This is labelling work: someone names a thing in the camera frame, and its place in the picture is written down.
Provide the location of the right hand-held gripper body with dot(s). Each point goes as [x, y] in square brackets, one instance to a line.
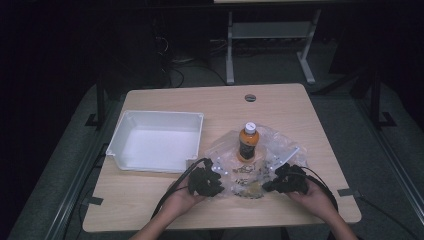
[291, 181]

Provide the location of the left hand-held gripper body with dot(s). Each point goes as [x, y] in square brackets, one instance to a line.
[201, 181]

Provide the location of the clear plastic bag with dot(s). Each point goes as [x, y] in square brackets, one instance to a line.
[230, 146]

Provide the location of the orange drink bottle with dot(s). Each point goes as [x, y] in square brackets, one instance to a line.
[248, 143]

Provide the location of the white plastic bin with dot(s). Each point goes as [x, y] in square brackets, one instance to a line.
[153, 146]

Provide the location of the person's left hand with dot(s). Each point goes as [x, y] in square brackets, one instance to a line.
[183, 201]

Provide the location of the person's right hand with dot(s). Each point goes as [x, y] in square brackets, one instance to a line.
[315, 200]

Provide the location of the grey tape strip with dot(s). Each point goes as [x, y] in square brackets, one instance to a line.
[348, 192]
[93, 201]

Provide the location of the black metal stand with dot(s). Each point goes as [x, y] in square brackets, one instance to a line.
[100, 103]
[376, 96]

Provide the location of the white metal desk frame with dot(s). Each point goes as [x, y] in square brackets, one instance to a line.
[230, 50]

